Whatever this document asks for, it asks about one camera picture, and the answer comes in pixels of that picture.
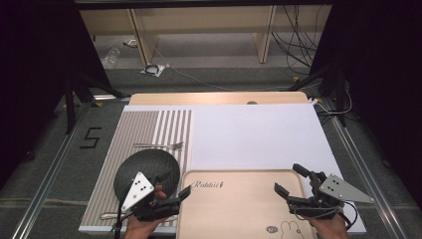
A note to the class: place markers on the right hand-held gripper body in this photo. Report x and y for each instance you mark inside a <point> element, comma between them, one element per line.
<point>338,191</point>

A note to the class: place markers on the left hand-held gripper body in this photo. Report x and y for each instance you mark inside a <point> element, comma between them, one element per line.
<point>137,191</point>

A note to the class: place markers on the silver fork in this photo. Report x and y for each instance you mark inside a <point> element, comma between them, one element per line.
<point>159,145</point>

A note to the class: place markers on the silver serrated knife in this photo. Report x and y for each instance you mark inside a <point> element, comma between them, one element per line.
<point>111,216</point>

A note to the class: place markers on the beige tray with rabbit print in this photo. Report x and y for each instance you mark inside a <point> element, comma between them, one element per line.
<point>239,205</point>

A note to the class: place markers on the person's left hand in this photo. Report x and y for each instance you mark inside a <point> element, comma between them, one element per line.
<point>141,229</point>

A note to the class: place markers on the person's right hand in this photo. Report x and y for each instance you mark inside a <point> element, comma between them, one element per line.
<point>328,229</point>

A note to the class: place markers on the black woven round plate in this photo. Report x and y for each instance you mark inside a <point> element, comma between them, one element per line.
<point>149,164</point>

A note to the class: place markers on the grey striped placemat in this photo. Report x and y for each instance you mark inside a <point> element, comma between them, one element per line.
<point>139,127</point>

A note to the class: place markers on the black metal stand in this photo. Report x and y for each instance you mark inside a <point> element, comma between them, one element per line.
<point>338,89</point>
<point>70,106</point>

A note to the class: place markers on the light wooden table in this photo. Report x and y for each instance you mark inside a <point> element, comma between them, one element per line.
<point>215,98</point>

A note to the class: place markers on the white floor socket box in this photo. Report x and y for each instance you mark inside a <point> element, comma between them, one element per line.
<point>152,70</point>

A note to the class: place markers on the black curtain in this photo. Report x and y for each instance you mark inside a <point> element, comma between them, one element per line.
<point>381,66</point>
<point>36,66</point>

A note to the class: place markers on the clear plastic bottle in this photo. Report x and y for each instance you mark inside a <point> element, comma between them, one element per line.
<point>111,58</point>

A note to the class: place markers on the light wooden bench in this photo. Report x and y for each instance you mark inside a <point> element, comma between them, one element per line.
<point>202,20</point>

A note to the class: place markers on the metal floor rail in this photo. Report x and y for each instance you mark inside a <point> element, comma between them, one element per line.
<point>46,179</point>
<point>368,169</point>

